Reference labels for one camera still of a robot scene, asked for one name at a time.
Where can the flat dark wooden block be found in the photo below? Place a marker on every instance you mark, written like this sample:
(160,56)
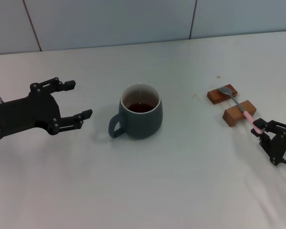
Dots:
(215,96)

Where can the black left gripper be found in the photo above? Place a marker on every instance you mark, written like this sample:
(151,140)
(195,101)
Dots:
(26,114)

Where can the dark brown tea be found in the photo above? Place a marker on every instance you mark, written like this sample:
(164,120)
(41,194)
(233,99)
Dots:
(139,107)

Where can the notched light wooden block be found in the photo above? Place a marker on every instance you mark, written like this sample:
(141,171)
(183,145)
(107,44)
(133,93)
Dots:
(233,115)

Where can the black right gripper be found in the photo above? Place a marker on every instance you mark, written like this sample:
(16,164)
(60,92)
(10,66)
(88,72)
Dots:
(282,145)

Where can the dark grey ceramic cup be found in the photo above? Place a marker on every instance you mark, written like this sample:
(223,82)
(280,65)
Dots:
(140,125)

